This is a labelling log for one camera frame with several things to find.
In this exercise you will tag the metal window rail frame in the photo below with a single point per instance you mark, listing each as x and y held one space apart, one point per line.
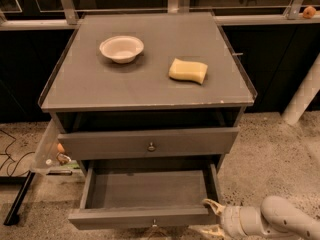
59 14

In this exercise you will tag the white diagonal post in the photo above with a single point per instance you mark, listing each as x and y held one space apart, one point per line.
304 95

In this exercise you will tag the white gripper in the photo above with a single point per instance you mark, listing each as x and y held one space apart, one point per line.
230 218

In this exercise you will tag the grey drawer cabinet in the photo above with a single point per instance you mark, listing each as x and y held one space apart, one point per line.
90 93

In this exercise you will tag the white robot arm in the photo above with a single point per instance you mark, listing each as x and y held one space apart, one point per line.
275 218

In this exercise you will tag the orange fruit on rail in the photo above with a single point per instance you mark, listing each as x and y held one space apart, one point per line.
309 12

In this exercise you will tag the black metal floor bar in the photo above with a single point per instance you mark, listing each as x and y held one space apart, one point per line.
24 182

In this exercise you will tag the grey drawer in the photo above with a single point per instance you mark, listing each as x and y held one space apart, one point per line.
141 194
148 143

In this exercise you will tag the grey top drawer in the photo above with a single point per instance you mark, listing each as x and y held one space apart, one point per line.
148 143

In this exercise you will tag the clear plastic side bin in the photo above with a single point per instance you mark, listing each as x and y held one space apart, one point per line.
48 160

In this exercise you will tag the white paper bowl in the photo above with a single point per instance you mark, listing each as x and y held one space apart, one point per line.
121 49

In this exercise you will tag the orange ball in bin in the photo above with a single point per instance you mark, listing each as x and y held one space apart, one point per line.
60 148

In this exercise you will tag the yellow sponge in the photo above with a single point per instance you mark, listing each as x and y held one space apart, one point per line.
188 71

